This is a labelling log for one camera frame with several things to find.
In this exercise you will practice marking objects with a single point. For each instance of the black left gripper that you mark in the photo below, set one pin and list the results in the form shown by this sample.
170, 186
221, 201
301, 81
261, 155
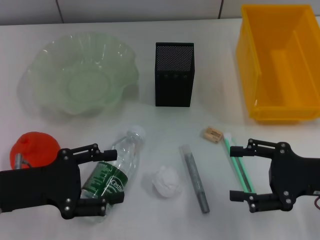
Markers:
37, 187

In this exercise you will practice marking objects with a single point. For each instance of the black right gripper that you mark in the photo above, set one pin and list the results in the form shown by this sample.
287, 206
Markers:
295, 177

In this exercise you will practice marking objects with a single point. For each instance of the mint green utility knife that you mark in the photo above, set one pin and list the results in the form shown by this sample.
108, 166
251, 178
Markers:
233, 162

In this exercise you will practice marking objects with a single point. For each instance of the clear bottle with green label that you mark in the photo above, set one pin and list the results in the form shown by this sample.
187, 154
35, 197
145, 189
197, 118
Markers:
120, 160

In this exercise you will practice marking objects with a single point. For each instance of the beige eraser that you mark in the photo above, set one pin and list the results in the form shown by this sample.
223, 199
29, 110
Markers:
212, 135

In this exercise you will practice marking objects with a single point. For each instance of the grey pen with clear cap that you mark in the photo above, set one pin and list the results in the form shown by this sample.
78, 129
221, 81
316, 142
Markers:
195, 175

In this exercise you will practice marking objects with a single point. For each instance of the white paper ball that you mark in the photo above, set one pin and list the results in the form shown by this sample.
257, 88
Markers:
166, 181

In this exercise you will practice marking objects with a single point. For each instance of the red-orange fruit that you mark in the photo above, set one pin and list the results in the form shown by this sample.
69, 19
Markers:
37, 148

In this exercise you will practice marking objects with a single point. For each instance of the pale green glass fruit plate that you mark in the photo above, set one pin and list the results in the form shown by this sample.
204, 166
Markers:
82, 82

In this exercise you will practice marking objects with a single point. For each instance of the black mesh pen holder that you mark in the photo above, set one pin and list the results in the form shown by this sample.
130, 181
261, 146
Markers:
173, 85

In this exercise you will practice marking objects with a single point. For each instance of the yellow plastic bin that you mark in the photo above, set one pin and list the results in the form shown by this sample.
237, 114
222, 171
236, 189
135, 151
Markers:
280, 82

